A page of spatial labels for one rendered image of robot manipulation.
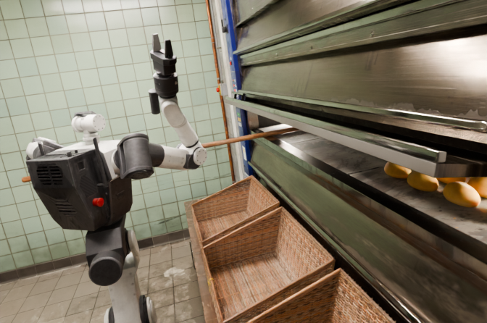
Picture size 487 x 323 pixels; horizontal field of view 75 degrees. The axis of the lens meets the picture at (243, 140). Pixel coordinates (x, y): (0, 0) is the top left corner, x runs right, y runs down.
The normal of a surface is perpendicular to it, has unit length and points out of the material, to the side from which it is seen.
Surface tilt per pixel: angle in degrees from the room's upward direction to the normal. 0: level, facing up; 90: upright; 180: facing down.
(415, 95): 70
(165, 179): 90
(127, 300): 79
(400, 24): 90
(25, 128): 90
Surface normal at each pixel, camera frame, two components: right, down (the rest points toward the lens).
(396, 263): -0.95, -0.16
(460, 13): -0.96, 0.18
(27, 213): 0.24, 0.18
